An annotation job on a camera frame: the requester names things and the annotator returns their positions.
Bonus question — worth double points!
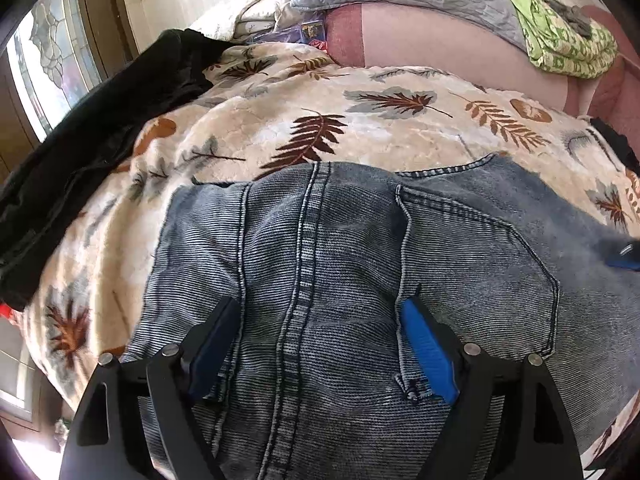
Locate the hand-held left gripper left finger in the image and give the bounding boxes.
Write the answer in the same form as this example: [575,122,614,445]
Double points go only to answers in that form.
[59,296,246,480]

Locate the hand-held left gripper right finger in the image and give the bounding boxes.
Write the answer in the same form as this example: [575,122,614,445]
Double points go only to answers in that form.
[400,296,583,480]

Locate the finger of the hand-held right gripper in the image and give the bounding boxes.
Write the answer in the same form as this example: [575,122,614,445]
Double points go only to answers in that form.
[606,241,640,272]

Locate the blue denim pants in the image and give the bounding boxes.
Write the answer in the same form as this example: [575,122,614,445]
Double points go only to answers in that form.
[120,160,640,480]

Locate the cream leaf-print blanket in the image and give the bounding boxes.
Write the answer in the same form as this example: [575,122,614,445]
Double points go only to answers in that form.
[25,42,640,480]

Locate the green patterned cloth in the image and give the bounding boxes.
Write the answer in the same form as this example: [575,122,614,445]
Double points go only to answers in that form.
[475,0,619,80]

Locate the black garment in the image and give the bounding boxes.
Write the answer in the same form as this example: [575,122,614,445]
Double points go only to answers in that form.
[0,29,216,311]

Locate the dark grey crumpled cloth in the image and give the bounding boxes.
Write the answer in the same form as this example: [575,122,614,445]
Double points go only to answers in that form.
[530,0,593,38]

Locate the pink bolster pillow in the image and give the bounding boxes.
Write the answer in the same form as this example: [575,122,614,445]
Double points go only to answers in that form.
[325,2,640,126]

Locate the colourful printed box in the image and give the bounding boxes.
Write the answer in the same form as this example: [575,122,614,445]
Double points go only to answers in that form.
[250,20,331,51]

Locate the stained glass window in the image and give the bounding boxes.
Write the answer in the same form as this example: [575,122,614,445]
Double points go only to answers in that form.
[5,0,108,143]

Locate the white pillows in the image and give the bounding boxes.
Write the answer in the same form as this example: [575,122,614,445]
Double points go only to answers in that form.
[190,0,331,46]

